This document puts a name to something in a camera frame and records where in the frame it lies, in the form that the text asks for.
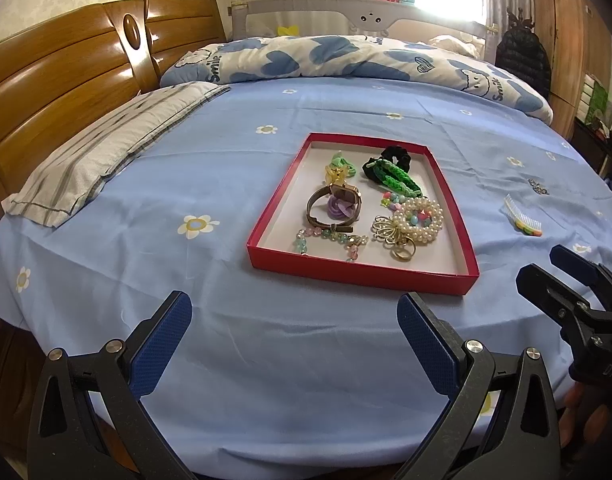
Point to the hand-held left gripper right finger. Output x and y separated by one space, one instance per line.
426 350

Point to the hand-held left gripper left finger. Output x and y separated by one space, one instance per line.
160 345

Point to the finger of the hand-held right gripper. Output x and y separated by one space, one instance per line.
576 262
551 292

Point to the white comb hair clip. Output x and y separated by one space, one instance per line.
518 212

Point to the metal flower brooch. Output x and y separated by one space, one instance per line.
385 227

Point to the red shallow box tray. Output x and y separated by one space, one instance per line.
286 230

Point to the person's right hand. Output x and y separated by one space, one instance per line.
586 415

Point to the blue flowered bed sheet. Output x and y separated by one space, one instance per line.
185 285

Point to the green and white box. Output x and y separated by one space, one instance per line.
597 100

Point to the black scrunchie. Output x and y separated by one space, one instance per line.
402 157

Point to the yellow hair claw clip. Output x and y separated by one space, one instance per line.
335 175

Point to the grey striped pillow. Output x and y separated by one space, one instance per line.
110 150

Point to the black puffer jacket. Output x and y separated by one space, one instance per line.
526 55

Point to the wooden wardrobe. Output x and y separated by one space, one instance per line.
561 35

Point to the wooden headboard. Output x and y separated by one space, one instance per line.
60 75

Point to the white blue heart duvet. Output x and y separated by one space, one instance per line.
336 55

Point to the grey bed guard rail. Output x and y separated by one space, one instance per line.
336 12

